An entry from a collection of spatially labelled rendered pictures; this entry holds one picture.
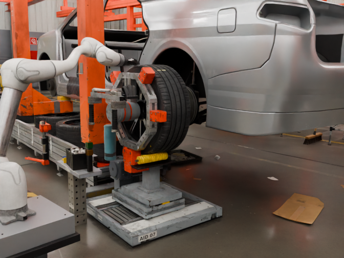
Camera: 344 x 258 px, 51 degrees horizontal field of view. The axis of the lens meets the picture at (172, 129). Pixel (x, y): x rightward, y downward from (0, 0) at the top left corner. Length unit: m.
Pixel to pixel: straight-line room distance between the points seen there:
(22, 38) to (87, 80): 1.97
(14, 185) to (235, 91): 1.42
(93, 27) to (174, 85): 0.89
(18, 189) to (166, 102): 1.05
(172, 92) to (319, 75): 0.92
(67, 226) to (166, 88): 1.07
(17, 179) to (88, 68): 1.29
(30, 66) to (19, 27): 2.80
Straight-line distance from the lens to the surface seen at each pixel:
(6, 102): 2.18
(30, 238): 1.95
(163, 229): 2.61
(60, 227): 2.01
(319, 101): 2.46
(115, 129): 2.37
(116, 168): 3.02
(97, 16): 3.05
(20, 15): 4.86
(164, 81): 2.49
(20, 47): 4.82
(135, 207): 2.77
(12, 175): 1.99
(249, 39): 2.34
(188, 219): 2.74
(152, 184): 2.81
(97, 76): 3.03
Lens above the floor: 1.20
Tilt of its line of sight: 10 degrees down
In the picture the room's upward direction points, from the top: 1 degrees clockwise
